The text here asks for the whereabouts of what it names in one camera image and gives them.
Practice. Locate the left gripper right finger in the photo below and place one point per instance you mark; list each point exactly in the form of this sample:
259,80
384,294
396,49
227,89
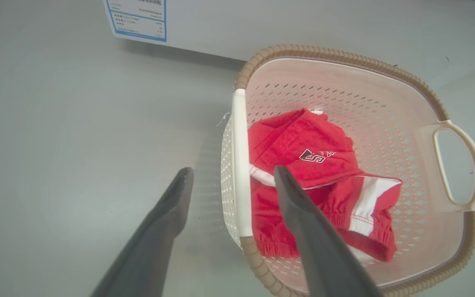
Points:
320,255

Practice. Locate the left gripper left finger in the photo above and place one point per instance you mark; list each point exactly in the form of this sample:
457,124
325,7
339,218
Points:
155,239

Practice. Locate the white laundry basket brown rim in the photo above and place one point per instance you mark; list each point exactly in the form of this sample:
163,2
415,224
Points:
386,103

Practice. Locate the red white sports shirt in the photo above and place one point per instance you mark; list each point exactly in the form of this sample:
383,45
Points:
295,140

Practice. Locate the blue energy label sticker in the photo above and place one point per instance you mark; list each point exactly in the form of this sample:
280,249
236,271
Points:
138,20

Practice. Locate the white washing machine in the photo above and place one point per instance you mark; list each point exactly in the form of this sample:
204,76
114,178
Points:
262,24

